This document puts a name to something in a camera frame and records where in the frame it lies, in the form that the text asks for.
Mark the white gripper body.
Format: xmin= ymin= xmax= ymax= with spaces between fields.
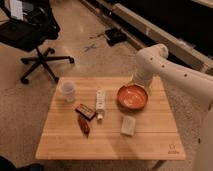
xmin=132 ymin=70 xmax=153 ymax=88

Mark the orange ceramic bowl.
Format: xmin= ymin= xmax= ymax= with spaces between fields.
xmin=117 ymin=84 xmax=148 ymax=110

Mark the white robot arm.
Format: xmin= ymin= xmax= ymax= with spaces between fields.
xmin=133 ymin=44 xmax=213 ymax=171

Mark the white tube bottle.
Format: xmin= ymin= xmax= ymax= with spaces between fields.
xmin=96 ymin=90 xmax=105 ymax=121

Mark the beige sponge block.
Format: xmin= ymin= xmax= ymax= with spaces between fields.
xmin=121 ymin=116 xmax=136 ymax=136

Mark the black bag on floor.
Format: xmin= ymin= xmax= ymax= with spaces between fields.
xmin=105 ymin=28 xmax=127 ymax=46

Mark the dark rectangular box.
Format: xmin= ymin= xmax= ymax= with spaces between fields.
xmin=75 ymin=104 xmax=96 ymax=121

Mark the red snack packet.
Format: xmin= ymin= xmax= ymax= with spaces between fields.
xmin=78 ymin=116 xmax=90 ymax=136

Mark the translucent plastic cup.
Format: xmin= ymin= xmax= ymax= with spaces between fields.
xmin=59 ymin=81 xmax=75 ymax=102

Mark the black office chair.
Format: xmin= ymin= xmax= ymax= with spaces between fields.
xmin=0 ymin=0 xmax=74 ymax=84

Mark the long white rail frame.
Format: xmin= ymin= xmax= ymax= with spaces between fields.
xmin=79 ymin=0 xmax=213 ymax=76

